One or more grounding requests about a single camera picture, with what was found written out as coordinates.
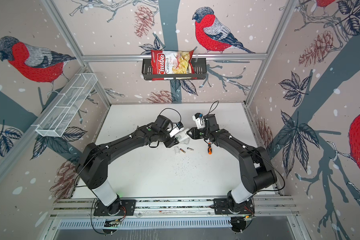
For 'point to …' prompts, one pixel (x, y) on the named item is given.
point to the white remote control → (183, 137)
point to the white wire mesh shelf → (58, 115)
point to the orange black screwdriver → (209, 150)
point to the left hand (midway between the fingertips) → (176, 138)
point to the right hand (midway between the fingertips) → (187, 134)
